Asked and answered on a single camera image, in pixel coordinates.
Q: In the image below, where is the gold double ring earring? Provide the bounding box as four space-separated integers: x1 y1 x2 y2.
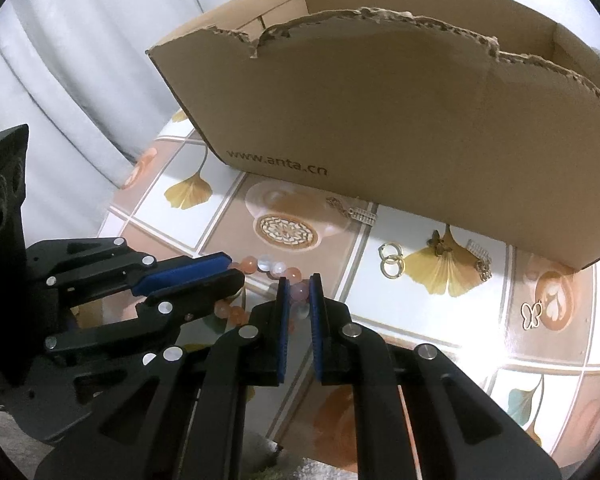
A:
378 242 406 280

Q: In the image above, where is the white butterfly earring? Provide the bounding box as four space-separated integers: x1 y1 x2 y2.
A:
520 300 545 331

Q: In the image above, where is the pink white bead bracelet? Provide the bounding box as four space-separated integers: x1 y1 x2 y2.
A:
212 254 313 335

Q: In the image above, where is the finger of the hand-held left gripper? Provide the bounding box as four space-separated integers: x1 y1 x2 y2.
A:
27 237 231 306
45 269 246 356

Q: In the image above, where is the white curtain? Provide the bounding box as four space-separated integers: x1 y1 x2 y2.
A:
0 0 231 241

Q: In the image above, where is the dark butterfly charm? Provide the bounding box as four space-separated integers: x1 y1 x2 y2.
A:
429 230 454 257

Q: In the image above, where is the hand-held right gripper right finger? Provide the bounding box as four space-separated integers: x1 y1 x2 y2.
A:
307 272 563 480

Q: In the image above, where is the rhinestone bar earring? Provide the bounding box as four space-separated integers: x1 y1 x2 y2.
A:
326 197 379 224
467 239 494 282

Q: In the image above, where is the brown cardboard box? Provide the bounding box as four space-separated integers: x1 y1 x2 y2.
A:
145 0 600 273

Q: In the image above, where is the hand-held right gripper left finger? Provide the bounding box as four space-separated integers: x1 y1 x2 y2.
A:
34 275 293 480

